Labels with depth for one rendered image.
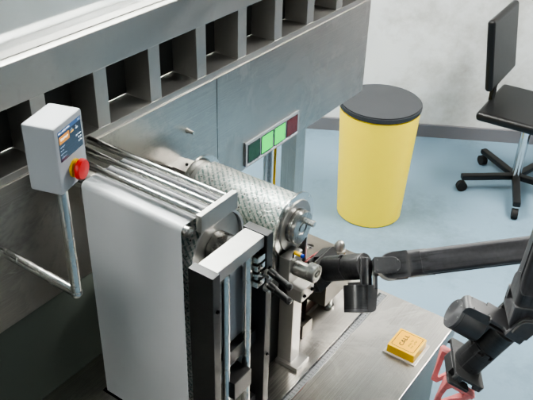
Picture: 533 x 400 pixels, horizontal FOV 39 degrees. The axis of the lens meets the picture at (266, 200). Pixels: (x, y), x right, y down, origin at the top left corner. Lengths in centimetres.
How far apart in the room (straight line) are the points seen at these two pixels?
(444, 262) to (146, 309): 63
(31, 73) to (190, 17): 43
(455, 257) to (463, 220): 235
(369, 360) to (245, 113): 68
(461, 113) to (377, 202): 116
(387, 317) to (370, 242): 181
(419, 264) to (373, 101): 208
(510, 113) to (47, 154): 322
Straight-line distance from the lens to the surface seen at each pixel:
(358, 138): 357
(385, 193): 372
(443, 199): 414
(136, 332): 153
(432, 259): 165
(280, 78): 203
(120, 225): 139
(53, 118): 103
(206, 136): 183
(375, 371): 180
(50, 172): 104
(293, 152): 257
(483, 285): 359
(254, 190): 160
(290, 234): 157
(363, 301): 163
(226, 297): 123
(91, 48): 148
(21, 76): 139
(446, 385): 150
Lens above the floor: 216
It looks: 33 degrees down
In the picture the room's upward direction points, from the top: 2 degrees clockwise
